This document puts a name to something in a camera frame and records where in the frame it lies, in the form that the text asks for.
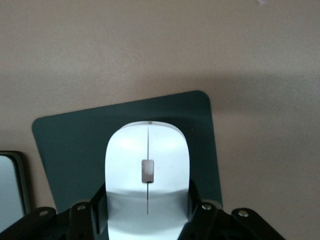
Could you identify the black mouse pad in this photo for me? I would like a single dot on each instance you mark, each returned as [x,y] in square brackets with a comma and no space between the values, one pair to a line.
[75,150]

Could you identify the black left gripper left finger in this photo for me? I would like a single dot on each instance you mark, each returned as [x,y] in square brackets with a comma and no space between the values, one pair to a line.
[96,207]

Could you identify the silver closed laptop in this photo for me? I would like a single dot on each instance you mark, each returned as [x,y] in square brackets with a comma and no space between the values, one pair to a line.
[10,180]

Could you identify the white computer mouse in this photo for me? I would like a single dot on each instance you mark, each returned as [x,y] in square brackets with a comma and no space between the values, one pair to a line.
[147,155]

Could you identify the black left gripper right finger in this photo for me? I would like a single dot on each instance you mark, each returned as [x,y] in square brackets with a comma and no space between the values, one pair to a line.
[200,212]

